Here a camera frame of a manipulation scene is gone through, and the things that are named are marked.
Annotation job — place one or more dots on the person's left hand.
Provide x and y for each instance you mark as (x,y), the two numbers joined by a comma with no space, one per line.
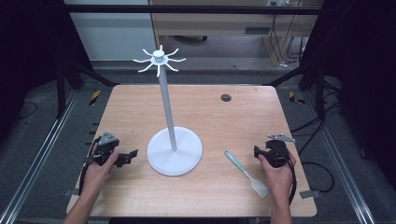
(99,171)

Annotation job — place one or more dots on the black frame strut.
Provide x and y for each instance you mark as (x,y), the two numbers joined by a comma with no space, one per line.
(311,77)
(77,74)

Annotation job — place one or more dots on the metal floor rail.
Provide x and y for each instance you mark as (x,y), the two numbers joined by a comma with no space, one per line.
(34,161)
(342,165)

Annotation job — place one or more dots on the dark curtain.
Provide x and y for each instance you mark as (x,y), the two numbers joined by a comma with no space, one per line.
(31,56)
(364,77)

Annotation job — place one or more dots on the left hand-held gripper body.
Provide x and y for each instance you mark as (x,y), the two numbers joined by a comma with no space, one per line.
(106,144)

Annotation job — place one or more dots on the black frame crossbar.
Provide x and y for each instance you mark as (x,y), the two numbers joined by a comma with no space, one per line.
(186,9)

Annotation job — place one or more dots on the white cabinet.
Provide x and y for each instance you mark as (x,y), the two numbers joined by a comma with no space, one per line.
(115,34)

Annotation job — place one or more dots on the person's right hand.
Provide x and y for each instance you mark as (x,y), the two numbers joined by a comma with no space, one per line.
(277,179)

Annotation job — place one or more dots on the white hook stand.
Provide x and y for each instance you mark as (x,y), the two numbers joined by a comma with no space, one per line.
(168,109)

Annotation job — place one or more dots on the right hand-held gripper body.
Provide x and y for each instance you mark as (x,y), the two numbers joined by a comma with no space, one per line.
(277,152)

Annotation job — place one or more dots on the grey metal table bracket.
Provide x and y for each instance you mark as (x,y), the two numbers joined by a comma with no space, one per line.
(70,192)
(310,194)

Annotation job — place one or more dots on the grey table grommet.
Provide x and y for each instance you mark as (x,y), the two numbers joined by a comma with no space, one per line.
(226,97)

